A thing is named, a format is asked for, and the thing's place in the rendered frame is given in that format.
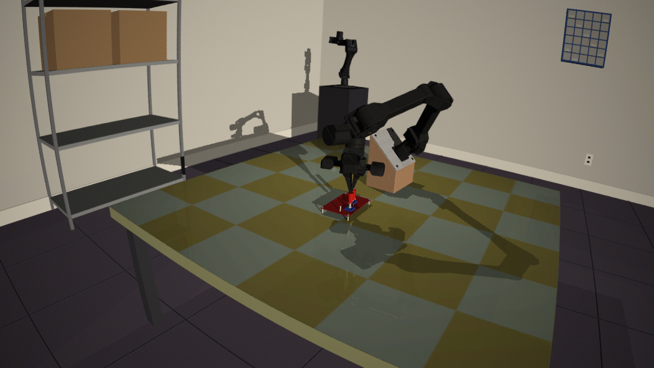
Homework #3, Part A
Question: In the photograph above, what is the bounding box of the red circuit board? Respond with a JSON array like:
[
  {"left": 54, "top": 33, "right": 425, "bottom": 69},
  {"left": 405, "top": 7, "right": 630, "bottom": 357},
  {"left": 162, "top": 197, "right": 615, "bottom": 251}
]
[{"left": 321, "top": 188, "right": 371, "bottom": 221}]

